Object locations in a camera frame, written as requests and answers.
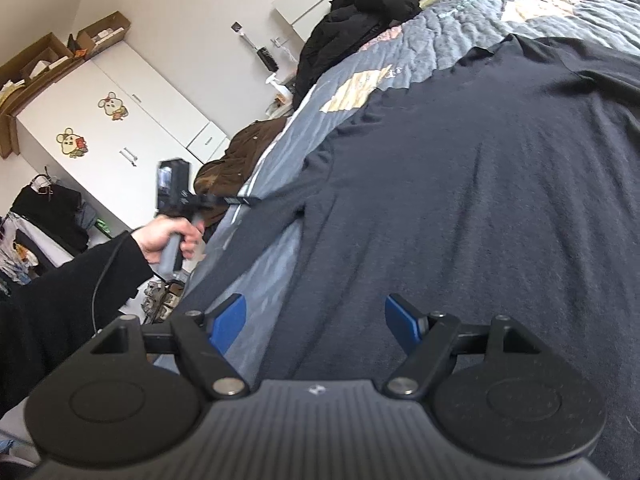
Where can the person's left hand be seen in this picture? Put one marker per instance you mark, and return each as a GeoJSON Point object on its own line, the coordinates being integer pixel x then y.
{"type": "Point", "coordinates": [155, 237]}

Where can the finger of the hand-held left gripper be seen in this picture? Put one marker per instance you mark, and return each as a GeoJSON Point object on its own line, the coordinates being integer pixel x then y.
{"type": "Point", "coordinates": [230, 201]}

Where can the dark navy sweatshirt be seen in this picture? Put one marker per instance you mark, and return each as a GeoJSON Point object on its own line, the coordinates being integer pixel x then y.
{"type": "Point", "coordinates": [475, 185]}

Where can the person's left forearm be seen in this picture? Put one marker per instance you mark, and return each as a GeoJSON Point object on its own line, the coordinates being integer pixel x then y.
{"type": "Point", "coordinates": [55, 310]}

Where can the black hair brush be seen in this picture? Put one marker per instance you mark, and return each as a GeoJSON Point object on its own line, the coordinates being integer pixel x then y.
{"type": "Point", "coordinates": [266, 59]}

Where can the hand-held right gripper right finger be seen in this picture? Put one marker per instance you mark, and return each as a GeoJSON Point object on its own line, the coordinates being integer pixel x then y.
{"type": "Point", "coordinates": [402, 322]}

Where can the large open cardboard box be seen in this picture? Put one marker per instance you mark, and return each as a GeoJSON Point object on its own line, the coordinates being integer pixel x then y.
{"type": "Point", "coordinates": [37, 60]}

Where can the blue-grey printed quilt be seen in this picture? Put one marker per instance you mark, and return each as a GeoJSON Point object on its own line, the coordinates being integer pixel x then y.
{"type": "Point", "coordinates": [450, 20]}

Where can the white headboard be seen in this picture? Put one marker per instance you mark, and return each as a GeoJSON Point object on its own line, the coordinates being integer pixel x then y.
{"type": "Point", "coordinates": [310, 0]}

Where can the mouse sticker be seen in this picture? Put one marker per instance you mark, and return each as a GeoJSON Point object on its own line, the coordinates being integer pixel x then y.
{"type": "Point", "coordinates": [72, 144]}
{"type": "Point", "coordinates": [111, 106]}

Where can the white wardrobe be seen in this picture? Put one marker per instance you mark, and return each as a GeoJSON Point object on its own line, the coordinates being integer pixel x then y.
{"type": "Point", "coordinates": [120, 150]}

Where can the black hanging garment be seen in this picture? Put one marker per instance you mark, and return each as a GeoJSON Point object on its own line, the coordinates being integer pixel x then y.
{"type": "Point", "coordinates": [50, 215]}

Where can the black jacket pile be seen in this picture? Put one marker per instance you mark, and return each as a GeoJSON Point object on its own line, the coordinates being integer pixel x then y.
{"type": "Point", "coordinates": [350, 25]}

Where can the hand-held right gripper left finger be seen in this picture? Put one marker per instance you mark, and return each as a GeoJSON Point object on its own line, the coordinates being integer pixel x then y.
{"type": "Point", "coordinates": [227, 322]}

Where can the brown coat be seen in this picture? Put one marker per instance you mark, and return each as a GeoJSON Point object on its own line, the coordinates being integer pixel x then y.
{"type": "Point", "coordinates": [240, 160]}

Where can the long cardboard tray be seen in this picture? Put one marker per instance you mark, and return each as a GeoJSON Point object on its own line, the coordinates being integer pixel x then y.
{"type": "Point", "coordinates": [20, 105]}

